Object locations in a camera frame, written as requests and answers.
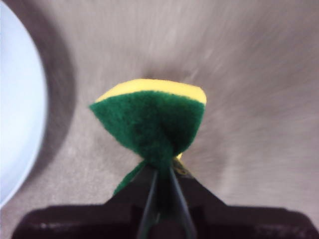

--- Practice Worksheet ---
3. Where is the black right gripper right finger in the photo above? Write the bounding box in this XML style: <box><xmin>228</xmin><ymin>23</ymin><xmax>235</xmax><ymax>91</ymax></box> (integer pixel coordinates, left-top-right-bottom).
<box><xmin>168</xmin><ymin>166</ymin><xmax>316</xmax><ymax>239</ymax></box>

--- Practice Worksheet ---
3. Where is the yellow sponge with green pad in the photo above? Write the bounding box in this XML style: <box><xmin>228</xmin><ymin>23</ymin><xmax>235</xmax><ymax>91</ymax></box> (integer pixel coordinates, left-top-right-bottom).
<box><xmin>88</xmin><ymin>78</ymin><xmax>208</xmax><ymax>220</ymax></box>

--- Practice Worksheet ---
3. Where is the blue round plate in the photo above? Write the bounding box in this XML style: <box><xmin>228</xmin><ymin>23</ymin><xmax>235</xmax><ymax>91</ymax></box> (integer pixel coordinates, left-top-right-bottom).
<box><xmin>0</xmin><ymin>1</ymin><xmax>49</xmax><ymax>207</ymax></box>

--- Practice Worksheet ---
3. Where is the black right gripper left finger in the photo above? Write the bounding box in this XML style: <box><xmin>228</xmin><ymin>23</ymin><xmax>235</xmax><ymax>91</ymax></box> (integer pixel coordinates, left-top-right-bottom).
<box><xmin>11</xmin><ymin>166</ymin><xmax>159</xmax><ymax>239</ymax></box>

